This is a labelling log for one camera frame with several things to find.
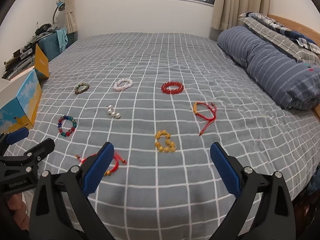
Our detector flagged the red cord bracelet gold charm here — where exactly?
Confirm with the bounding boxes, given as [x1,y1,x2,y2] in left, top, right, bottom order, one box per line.
[193,102,217,136]

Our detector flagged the red bead bracelet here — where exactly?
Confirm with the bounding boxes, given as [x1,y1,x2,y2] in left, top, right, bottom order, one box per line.
[160,81,185,95]

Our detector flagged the blue yellow jewelry box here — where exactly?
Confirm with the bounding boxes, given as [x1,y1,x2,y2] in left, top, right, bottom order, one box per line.
[0,69,42,133]

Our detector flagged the person's hand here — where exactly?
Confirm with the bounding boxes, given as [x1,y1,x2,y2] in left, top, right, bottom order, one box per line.
[7,193,29,230]

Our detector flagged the cluttered side desk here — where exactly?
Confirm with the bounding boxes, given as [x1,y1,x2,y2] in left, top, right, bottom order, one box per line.
[2,36,40,80]

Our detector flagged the yellow box lid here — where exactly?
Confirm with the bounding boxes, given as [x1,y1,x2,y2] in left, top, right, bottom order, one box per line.
[34,44,50,81]

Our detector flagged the teal suitcase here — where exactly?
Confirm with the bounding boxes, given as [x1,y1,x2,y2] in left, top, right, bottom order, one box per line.
[38,31,78,61]

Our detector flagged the dark clutter on suitcase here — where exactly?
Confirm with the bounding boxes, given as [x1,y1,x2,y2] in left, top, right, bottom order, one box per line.
[35,23,58,36]

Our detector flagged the light blue cloth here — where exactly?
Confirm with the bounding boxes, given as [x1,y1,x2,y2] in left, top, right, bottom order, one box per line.
[56,28,68,53]

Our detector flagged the blue striped rolled duvet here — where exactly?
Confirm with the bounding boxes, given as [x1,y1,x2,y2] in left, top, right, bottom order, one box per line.
[217,26,319,110]

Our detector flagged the blue desk lamp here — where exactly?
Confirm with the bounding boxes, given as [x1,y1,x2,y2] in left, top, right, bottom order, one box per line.
[52,0,65,25]

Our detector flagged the grey white-checked bed sheet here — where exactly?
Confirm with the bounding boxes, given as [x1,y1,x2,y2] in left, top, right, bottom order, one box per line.
[4,31,320,240]

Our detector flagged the beige left curtain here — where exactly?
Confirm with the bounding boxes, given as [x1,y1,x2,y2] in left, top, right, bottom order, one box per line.
[64,0,78,34]

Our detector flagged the beige curtain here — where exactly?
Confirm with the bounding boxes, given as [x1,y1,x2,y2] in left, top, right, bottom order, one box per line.
[211,0,270,30]
[64,0,78,34]

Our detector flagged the grey checked pillow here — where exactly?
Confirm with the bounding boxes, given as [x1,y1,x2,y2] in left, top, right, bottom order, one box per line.
[239,17,319,66]

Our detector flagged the dark patterned pillow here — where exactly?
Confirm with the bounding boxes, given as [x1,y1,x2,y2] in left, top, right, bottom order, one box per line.
[239,12,319,55]

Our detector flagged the wooden headboard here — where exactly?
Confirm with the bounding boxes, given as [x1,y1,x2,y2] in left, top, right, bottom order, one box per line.
[268,14,320,46]

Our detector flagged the beige right curtain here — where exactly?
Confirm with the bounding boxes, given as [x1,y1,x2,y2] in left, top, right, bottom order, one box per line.
[211,0,270,30]

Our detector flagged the multicolour bead bracelet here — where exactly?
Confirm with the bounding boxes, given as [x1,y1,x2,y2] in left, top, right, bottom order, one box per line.
[57,115,78,138]

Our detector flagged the red cord bracelet gold beads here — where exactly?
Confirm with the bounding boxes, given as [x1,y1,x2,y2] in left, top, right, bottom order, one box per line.
[75,152,127,177]

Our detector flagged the green brown bead bracelet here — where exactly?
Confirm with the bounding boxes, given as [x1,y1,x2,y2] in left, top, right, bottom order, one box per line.
[74,82,91,95]

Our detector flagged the white pearl bracelet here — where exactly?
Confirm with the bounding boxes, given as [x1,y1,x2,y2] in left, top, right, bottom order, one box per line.
[106,104,122,119]

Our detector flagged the pink bead bracelet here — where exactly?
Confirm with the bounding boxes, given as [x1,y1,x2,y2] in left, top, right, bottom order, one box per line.
[113,77,134,92]

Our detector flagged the yellow amber bead bracelet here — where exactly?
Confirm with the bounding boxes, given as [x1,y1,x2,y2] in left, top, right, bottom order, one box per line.
[154,129,177,153]

